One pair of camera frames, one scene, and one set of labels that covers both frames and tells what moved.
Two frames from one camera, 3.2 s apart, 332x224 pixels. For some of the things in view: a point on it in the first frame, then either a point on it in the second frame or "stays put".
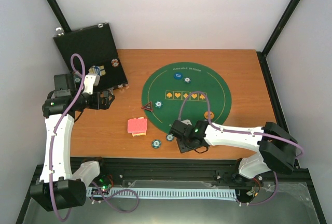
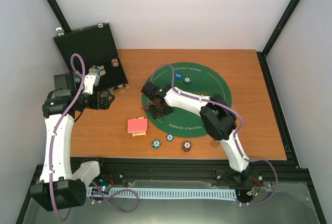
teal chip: (169, 137) stays put
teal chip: (187, 80) stays put
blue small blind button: (178, 75) stays put
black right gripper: (182, 148) → (155, 114)
